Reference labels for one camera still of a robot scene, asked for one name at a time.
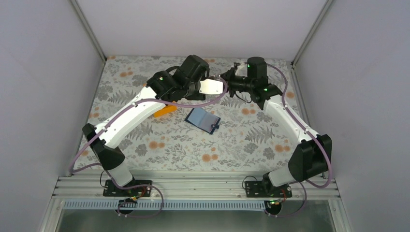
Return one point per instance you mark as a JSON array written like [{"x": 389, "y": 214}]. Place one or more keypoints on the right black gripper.
[{"x": 227, "y": 77}]

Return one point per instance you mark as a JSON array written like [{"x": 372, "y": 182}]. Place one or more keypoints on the blue card holder wallet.
[{"x": 203, "y": 120}]

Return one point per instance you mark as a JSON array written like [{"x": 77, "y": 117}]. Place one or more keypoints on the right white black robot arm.
[{"x": 311, "y": 159}]

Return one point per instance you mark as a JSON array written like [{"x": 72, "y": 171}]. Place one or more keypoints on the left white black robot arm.
[{"x": 163, "y": 88}]

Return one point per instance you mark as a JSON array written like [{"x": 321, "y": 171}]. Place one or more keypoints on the floral patterned table mat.
[{"x": 247, "y": 139}]

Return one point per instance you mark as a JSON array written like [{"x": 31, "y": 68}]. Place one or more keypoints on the orange plastic bin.
[{"x": 166, "y": 110}]

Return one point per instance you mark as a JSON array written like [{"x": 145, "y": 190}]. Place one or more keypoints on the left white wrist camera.
[{"x": 211, "y": 87}]

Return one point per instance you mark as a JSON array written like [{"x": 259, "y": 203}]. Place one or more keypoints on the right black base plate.
[{"x": 257, "y": 189}]

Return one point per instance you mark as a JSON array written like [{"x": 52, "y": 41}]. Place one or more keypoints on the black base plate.
[
  {"x": 257, "y": 189},
  {"x": 136, "y": 188}
]

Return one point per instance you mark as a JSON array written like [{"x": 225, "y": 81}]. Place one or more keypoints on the aluminium mounting rail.
[{"x": 173, "y": 185}]

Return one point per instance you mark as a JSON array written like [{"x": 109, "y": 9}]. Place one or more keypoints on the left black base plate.
[{"x": 136, "y": 188}]

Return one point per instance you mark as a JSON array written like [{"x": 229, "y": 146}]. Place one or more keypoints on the grey slotted cable duct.
[{"x": 222, "y": 205}]

